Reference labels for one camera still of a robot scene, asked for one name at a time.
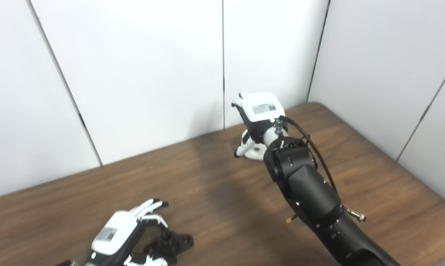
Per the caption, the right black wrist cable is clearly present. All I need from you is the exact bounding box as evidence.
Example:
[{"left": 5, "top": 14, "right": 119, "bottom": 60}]
[{"left": 278, "top": 116, "right": 337, "bottom": 193}]

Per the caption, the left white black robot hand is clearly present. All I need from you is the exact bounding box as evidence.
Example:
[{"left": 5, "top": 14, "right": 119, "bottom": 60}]
[{"left": 84, "top": 198, "right": 179, "bottom": 266}]

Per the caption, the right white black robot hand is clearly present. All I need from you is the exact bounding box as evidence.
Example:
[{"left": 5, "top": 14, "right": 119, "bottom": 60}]
[{"left": 231, "top": 92, "right": 288, "bottom": 158}]

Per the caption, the black flanged holder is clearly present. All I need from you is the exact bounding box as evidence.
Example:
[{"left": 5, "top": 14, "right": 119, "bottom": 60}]
[{"left": 143, "top": 229, "right": 194, "bottom": 265}]

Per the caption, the round white plastic piece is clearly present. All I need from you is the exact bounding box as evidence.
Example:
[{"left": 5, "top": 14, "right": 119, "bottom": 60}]
[{"left": 244, "top": 145, "right": 266, "bottom": 161}]

